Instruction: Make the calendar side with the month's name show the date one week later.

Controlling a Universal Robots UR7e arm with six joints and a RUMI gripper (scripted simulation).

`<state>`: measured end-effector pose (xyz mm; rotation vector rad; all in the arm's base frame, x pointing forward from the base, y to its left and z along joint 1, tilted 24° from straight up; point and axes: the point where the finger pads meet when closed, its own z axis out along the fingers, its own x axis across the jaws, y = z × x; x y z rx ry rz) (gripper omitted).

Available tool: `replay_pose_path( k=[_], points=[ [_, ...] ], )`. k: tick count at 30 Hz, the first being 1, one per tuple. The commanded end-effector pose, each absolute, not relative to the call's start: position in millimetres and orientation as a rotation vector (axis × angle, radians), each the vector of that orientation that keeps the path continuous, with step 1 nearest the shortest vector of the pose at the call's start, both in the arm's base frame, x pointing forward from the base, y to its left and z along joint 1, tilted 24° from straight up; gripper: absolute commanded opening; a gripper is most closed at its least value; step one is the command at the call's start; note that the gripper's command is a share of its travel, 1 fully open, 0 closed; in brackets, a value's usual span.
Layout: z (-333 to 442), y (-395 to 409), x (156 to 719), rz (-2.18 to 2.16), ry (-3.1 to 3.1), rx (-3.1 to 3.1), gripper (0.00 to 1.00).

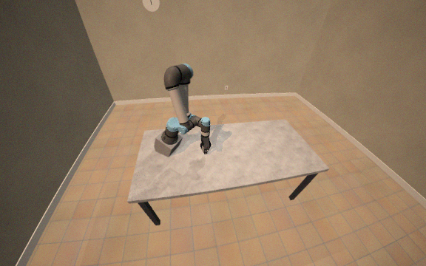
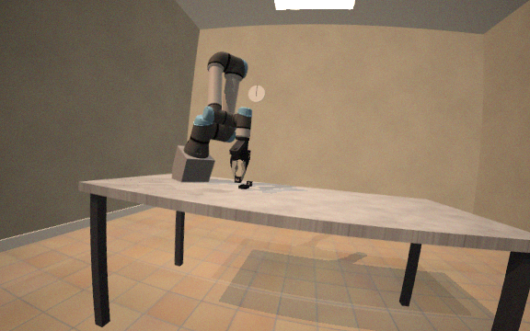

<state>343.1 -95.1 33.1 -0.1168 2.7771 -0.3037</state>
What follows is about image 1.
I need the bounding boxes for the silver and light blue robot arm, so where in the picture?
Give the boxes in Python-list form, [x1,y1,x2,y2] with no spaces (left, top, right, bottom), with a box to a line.
[161,64,211,145]

